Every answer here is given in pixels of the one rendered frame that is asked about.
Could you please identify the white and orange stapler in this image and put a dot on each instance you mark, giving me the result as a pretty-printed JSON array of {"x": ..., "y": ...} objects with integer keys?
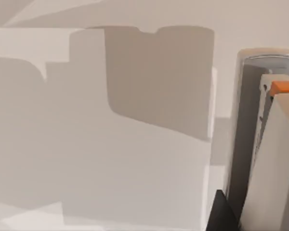
[{"x": 267, "y": 149}]

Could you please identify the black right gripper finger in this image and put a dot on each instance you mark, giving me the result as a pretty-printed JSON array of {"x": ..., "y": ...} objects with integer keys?
[{"x": 219, "y": 214}]

